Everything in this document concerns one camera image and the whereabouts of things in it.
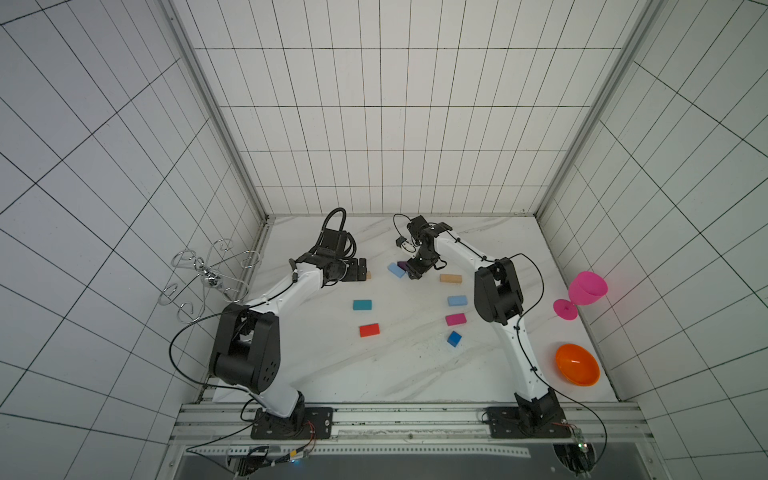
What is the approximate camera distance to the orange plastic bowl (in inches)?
31.1

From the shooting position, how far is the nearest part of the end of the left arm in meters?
0.66

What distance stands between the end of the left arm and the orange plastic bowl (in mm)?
599
